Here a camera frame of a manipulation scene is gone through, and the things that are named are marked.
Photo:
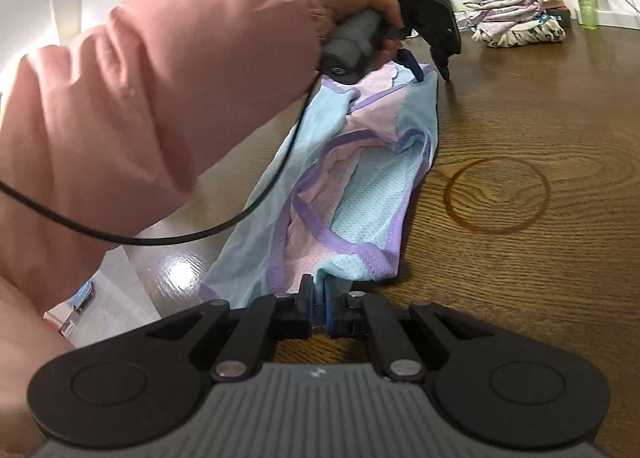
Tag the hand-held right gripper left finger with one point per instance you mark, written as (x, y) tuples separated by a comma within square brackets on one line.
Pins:
[(311, 310)]

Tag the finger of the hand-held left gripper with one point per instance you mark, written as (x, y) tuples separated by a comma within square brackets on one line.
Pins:
[(445, 63), (411, 65)]

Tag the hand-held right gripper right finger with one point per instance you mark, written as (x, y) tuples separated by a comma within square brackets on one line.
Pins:
[(329, 308)]

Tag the pink blue mesh vest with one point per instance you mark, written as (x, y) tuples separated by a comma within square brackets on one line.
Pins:
[(370, 218)]

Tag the person's left forearm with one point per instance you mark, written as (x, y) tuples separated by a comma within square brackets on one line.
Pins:
[(175, 63)]

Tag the leaf print folded garment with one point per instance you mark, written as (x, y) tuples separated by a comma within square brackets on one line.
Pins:
[(520, 33)]

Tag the long white power strip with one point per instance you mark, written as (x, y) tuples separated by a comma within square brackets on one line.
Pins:
[(620, 19)]

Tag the white blue cardboard box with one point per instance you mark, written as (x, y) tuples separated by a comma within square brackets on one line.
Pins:
[(77, 310)]

